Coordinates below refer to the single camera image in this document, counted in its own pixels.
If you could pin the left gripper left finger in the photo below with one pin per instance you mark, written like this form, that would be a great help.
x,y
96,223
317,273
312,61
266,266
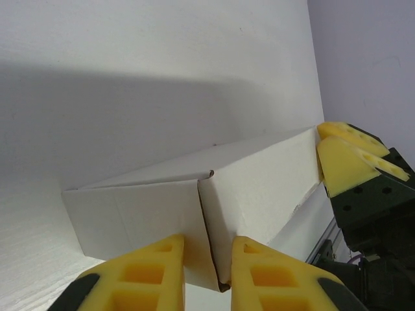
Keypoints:
x,y
107,291

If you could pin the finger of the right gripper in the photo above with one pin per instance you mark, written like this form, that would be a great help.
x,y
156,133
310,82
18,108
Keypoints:
x,y
343,165
337,129

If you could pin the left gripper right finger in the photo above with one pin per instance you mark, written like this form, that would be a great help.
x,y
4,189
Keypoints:
x,y
311,291

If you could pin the aluminium table side rail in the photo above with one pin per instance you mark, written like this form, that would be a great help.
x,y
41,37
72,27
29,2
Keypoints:
x,y
324,241

